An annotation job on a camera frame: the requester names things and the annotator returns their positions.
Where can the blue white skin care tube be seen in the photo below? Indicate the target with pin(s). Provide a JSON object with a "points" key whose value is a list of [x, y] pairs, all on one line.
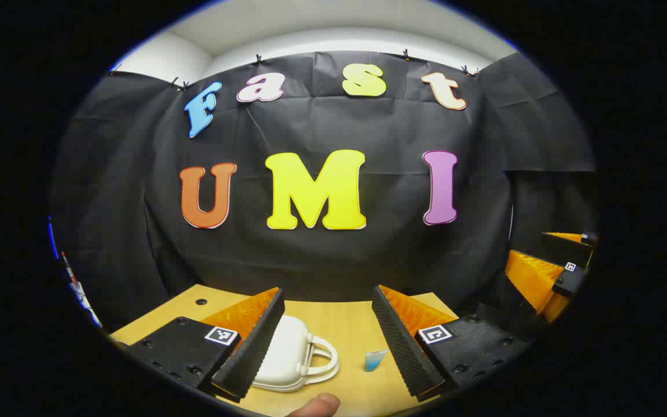
{"points": [[374, 362]]}

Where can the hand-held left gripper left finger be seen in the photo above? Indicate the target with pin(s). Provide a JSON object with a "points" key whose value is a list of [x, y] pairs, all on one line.
{"points": [[258, 347]]}

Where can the white red object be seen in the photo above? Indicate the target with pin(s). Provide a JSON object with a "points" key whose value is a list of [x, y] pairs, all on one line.
{"points": [[81, 295]]}

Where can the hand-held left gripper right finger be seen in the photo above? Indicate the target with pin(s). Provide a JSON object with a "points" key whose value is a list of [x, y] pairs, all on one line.
{"points": [[400, 347]]}

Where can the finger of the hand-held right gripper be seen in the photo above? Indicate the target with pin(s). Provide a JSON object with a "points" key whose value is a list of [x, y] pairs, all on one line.
{"points": [[568, 250], [533, 278]]}

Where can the white suitcase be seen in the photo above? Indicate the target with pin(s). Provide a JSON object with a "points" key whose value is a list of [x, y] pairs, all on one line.
{"points": [[287, 353]]}

